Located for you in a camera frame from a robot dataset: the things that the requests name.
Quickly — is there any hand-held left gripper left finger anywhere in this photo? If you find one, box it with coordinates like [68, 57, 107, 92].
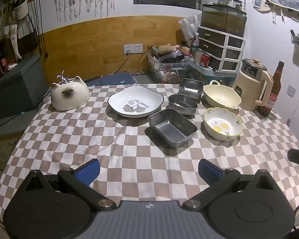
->
[24, 158, 116, 211]

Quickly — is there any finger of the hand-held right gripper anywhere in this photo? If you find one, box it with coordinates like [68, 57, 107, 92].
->
[287, 148, 299, 179]

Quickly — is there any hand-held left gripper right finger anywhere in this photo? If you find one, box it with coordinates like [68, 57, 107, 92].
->
[183, 159, 277, 211]

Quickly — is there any yellow-rimmed lemon-print bowl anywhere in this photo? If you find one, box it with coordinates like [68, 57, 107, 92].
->
[203, 107, 244, 142]

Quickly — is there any large rectangular steel container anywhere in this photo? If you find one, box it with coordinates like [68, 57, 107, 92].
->
[148, 108, 198, 150]

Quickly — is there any oval steel bowl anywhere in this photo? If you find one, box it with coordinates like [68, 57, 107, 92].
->
[168, 94, 198, 116]

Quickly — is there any cream bowl with handles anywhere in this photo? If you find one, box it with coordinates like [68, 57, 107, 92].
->
[203, 80, 242, 110]

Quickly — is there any white leaf-print plate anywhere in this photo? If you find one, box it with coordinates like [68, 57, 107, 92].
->
[108, 85, 164, 119]

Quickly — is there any square steel container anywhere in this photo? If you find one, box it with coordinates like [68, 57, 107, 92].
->
[178, 78, 204, 104]

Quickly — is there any brown white checkered tablecloth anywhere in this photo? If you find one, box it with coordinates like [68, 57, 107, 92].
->
[0, 83, 299, 229]

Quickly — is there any brown beer bottle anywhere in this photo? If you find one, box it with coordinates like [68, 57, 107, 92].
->
[257, 60, 285, 117]

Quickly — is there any white cat-shaped ceramic bowl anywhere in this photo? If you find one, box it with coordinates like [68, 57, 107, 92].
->
[51, 75, 90, 111]

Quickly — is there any beige electric kettle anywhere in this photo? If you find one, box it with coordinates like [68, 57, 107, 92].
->
[233, 58, 274, 110]

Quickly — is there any blue cloth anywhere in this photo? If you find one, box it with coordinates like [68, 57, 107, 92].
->
[86, 71, 137, 87]

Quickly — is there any silver rabbit figurine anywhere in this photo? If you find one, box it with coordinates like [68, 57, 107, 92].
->
[56, 70, 70, 85]

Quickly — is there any teal side table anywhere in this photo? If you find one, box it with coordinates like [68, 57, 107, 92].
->
[183, 55, 237, 85]

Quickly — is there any red drink can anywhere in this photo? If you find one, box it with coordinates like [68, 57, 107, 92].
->
[200, 54, 211, 68]

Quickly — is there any clear plastic storage box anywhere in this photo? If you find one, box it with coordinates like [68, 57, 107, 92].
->
[147, 51, 191, 83]

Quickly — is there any grey cabinet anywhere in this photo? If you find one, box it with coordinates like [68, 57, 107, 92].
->
[0, 53, 48, 120]

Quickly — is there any white cup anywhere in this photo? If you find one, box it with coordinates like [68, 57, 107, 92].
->
[194, 49, 206, 64]

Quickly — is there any white plastic drawer unit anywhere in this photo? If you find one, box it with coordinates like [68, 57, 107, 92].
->
[197, 25, 246, 71]

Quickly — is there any clear plastic water bottle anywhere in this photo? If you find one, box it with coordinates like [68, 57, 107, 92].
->
[190, 32, 200, 56]

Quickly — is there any brown plush toy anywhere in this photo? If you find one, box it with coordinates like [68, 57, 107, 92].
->
[157, 44, 180, 56]

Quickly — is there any wooden crate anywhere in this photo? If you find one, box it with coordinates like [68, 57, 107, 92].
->
[0, 38, 18, 74]

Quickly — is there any white plastic bag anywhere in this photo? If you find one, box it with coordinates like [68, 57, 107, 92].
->
[177, 14, 202, 41]

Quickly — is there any hanging white planter pot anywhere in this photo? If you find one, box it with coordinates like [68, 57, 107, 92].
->
[13, 0, 30, 21]

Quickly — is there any beige power cable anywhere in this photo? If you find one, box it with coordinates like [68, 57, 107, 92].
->
[111, 52, 130, 75]

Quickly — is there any black cable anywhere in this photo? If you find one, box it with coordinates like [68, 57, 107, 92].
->
[137, 46, 160, 74]

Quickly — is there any white wall socket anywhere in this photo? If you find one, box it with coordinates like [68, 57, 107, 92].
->
[123, 44, 143, 54]

